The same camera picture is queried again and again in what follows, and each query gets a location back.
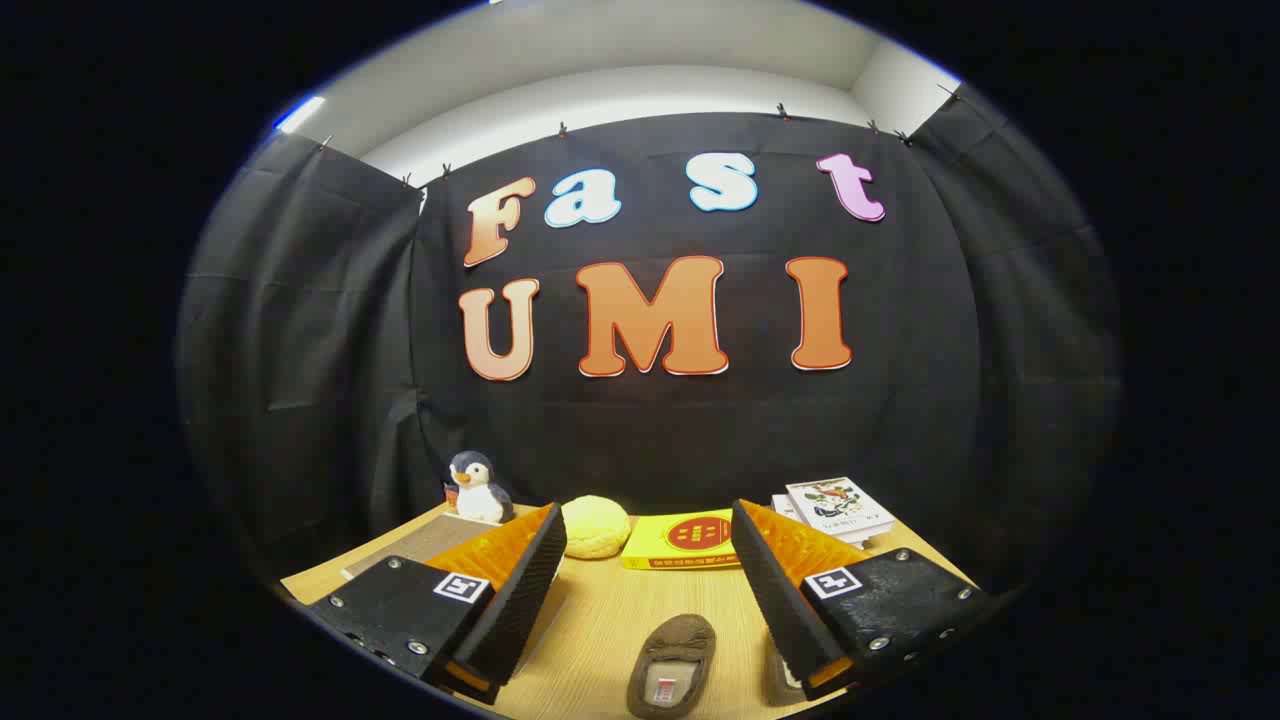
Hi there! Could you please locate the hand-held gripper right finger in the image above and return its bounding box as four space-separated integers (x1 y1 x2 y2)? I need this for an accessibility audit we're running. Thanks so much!
731 498 993 703

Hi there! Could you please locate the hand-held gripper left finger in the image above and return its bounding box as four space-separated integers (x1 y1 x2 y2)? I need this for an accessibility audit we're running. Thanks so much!
308 503 568 706

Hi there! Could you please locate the ceiling light panel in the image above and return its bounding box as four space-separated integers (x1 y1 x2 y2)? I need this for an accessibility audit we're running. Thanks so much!
275 95 327 134

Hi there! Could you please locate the yellow book red label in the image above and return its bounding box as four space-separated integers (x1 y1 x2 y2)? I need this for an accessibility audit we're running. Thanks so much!
620 510 743 571

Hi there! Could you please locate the brown fabric storage box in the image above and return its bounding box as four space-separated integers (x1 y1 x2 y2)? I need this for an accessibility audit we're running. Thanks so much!
342 513 501 581

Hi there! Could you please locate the yellow bun plush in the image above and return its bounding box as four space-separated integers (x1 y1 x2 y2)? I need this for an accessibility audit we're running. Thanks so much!
560 495 633 559

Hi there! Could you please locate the brown fuzzy shoe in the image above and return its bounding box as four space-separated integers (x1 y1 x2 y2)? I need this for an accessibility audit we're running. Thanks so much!
766 640 806 707
627 614 717 719

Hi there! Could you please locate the penguin plush toy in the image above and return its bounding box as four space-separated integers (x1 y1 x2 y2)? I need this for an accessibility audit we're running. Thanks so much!
447 451 514 525

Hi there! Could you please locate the black backdrop cloth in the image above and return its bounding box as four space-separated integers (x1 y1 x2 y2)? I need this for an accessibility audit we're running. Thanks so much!
175 85 1121 601

